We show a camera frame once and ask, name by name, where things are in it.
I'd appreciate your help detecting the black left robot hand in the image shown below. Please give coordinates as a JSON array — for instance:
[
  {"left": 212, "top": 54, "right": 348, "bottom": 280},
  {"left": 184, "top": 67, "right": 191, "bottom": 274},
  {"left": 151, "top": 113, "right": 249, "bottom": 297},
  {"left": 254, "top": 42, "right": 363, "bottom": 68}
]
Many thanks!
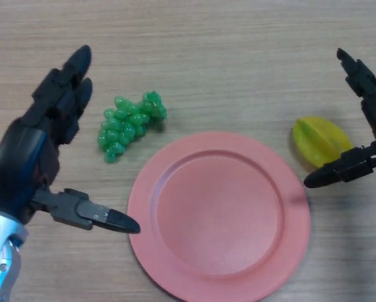
[{"left": 0, "top": 45, "right": 141, "bottom": 235}]

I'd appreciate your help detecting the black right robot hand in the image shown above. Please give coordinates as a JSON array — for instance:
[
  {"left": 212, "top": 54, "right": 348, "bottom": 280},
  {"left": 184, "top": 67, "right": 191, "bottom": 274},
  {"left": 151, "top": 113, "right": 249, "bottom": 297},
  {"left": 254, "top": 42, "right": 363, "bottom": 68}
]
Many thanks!
[{"left": 303, "top": 47, "right": 376, "bottom": 189}]

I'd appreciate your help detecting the yellow starfruit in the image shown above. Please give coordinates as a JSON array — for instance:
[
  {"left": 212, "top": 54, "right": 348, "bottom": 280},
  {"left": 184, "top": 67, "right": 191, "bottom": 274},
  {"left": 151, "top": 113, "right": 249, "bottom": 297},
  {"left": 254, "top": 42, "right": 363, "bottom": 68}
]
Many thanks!
[{"left": 292, "top": 116, "right": 353, "bottom": 170}]

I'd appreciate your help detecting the pink round plate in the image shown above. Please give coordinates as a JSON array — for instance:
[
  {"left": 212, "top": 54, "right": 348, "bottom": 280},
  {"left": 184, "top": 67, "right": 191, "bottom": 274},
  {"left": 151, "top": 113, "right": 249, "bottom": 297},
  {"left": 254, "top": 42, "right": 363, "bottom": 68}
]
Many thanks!
[{"left": 127, "top": 131, "right": 311, "bottom": 302}]

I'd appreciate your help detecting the green grape bunch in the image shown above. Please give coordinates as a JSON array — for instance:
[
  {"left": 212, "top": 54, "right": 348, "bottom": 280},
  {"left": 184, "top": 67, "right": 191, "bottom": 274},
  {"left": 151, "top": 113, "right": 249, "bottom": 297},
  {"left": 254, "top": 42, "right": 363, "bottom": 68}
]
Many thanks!
[{"left": 96, "top": 91, "right": 169, "bottom": 164}]

